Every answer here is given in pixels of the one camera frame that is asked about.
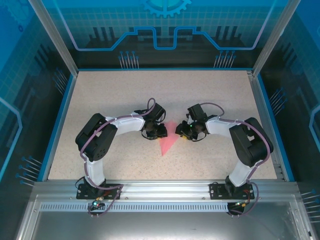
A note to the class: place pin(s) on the pink paper sheet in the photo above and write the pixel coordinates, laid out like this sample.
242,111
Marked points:
167,145

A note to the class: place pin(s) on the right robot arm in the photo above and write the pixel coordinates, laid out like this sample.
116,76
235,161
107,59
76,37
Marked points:
252,145

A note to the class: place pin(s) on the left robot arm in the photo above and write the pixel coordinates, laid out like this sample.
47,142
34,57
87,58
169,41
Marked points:
96,140

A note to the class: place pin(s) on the grey metal sheet panel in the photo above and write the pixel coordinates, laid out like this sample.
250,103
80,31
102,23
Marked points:
160,227

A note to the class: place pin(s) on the small connector with green light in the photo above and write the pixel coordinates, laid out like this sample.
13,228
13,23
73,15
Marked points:
97,203
242,203

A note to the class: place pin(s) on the blue table edge border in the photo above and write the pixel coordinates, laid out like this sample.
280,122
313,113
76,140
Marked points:
59,125

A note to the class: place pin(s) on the white right camera mount bracket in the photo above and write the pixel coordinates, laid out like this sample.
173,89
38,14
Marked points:
187,115

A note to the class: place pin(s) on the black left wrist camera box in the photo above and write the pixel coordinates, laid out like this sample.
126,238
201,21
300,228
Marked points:
157,111

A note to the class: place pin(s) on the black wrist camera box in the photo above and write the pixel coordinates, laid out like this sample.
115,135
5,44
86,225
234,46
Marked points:
157,111
197,113

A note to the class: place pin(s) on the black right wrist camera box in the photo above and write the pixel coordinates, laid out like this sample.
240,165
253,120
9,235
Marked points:
197,113

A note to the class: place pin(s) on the long aluminium mounting rail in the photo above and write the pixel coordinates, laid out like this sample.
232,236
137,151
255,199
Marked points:
165,190

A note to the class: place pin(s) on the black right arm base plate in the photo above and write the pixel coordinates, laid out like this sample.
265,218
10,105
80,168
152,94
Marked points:
216,191

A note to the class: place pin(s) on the aluminium side rail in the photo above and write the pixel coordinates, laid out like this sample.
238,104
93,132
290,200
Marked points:
265,120

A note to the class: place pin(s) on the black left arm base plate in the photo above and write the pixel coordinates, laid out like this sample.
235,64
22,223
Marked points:
83,191

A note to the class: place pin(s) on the aluminium frame post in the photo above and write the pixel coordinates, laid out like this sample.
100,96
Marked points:
55,37
270,37

